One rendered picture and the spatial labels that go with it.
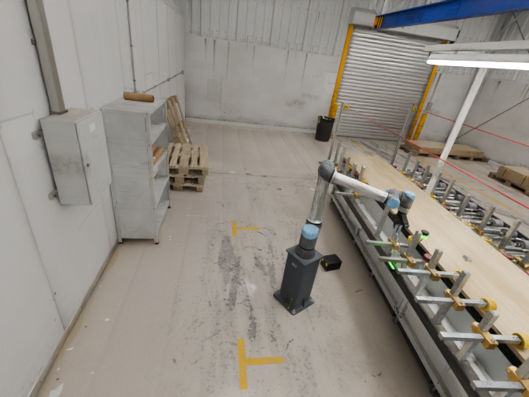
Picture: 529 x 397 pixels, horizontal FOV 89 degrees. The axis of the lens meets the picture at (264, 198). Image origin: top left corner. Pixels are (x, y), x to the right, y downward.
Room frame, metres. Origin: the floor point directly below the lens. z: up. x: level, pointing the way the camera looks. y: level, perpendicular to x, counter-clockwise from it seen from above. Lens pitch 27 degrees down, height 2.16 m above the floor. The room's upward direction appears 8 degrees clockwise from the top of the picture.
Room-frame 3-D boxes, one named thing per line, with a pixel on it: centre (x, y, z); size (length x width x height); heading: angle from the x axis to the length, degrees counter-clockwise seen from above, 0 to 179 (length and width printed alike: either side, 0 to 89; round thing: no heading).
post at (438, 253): (1.59, -1.26, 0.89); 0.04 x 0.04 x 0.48; 6
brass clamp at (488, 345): (1.07, -1.32, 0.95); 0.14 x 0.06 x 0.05; 6
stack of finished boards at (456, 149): (9.04, -5.61, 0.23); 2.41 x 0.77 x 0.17; 103
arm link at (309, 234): (2.05, -0.45, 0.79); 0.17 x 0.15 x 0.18; 163
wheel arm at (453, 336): (1.06, -1.30, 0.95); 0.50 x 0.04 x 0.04; 96
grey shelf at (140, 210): (2.97, 1.50, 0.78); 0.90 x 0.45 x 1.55; 11
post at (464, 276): (1.35, -1.29, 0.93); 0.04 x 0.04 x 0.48; 6
